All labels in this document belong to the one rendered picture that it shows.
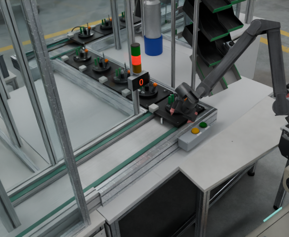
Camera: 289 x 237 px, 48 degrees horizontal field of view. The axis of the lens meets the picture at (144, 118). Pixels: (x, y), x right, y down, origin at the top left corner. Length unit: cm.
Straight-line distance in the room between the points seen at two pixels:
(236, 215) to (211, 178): 99
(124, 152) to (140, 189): 24
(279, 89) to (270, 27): 28
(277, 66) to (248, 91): 81
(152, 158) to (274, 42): 80
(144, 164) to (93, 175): 26
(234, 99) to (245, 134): 36
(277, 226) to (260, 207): 45
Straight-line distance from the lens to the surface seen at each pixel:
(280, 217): 238
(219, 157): 183
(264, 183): 294
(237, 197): 278
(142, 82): 179
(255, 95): 235
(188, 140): 176
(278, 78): 158
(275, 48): 160
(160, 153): 171
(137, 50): 169
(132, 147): 179
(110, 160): 174
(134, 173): 164
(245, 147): 191
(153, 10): 267
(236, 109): 219
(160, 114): 192
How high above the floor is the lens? 213
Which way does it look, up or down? 38 degrees down
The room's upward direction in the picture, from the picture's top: 4 degrees counter-clockwise
